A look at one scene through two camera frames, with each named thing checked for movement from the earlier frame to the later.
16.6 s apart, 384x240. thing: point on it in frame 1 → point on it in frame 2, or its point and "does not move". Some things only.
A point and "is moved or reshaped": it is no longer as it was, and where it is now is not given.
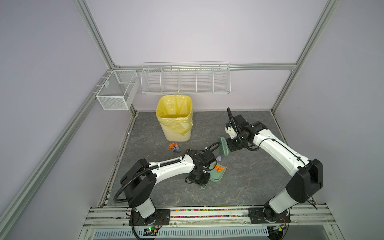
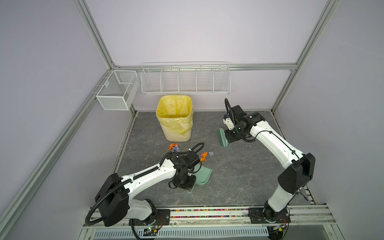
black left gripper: (204, 181) → (190, 185)
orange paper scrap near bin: (171, 145) does not move
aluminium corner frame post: (327, 12) does not move
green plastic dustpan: (217, 173) is moved or reshaped
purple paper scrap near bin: (177, 148) does not move
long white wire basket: (209, 78) does not move
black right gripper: (231, 146) → (230, 138)
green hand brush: (224, 149) → (222, 137)
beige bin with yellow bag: (175, 113) does not move
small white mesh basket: (119, 90) does not move
